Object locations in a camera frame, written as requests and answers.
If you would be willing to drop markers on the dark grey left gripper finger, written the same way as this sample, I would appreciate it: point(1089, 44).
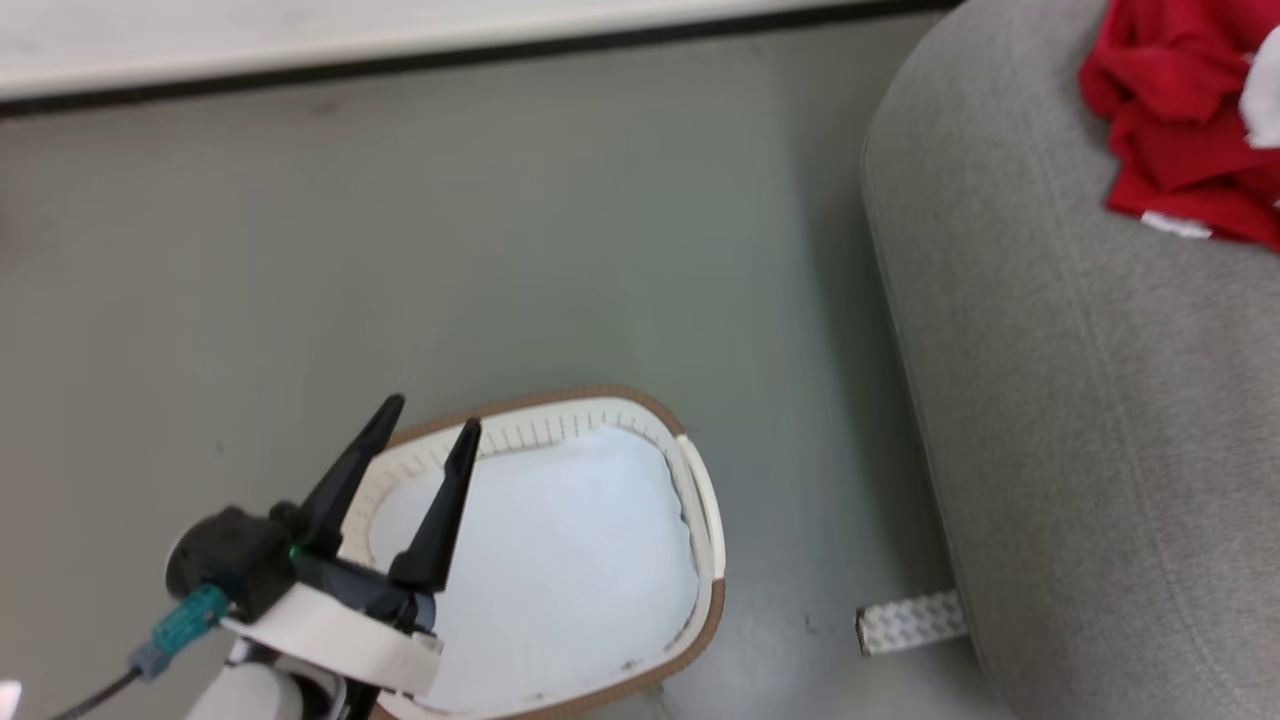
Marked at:
point(445, 510)
point(350, 480)

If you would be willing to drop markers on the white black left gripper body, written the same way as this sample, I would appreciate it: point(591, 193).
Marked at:
point(340, 625)

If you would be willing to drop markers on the red and white garment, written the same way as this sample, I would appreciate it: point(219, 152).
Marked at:
point(1170, 110)

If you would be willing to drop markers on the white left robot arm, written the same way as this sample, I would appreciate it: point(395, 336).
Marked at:
point(250, 695)

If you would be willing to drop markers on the grey fabric sofa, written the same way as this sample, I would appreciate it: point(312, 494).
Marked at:
point(1100, 400)

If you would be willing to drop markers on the white laundry basket brown rim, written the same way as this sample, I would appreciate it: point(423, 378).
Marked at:
point(560, 560)

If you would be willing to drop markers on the black and white baseboard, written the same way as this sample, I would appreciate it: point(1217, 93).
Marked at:
point(400, 50)

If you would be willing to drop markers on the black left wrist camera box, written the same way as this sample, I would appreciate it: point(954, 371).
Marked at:
point(235, 555)

